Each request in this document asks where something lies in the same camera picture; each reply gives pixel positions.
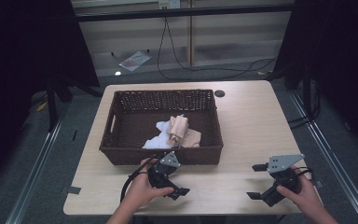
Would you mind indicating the person's left hand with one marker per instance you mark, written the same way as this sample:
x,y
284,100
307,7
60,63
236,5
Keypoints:
x,y
141,189

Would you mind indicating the black curtain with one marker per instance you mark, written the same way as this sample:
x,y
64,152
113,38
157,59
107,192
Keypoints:
x,y
338,56
24,46

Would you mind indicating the beige cloth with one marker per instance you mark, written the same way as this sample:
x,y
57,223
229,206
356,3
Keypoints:
x,y
178,127
193,138

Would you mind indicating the wooden vertical post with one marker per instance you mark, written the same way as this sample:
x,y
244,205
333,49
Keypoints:
x,y
191,34

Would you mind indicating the wall power outlet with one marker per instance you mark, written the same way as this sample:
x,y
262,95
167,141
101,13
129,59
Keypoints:
x,y
169,3

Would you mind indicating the black table grommet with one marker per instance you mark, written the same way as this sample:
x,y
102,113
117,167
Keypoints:
x,y
219,93

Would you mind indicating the brown wicker basket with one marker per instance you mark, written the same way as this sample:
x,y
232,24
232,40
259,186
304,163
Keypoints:
x,y
136,124

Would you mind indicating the metal floor rail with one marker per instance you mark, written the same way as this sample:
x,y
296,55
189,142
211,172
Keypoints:
x,y
338,165
34,177

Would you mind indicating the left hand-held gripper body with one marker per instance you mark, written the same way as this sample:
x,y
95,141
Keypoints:
x,y
160,175

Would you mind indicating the black metal stand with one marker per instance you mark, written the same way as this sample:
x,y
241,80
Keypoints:
x,y
307,93
54,99

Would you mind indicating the black horizontal bar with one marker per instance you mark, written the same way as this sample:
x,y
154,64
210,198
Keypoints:
x,y
183,12

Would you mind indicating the person's right hand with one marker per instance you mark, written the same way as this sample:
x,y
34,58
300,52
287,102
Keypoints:
x,y
306,194

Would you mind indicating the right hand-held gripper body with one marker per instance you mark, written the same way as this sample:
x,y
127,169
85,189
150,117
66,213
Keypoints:
x,y
281,163

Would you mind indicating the white cloth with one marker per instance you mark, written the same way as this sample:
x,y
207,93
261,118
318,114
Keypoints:
x,y
157,141

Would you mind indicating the grey tape strip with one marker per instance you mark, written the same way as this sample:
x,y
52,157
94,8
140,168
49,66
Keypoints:
x,y
317,183

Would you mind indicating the black tape strip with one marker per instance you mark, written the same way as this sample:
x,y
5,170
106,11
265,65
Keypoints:
x,y
73,190

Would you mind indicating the plastic sheet on floor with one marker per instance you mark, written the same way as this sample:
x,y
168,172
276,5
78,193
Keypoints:
x,y
135,60

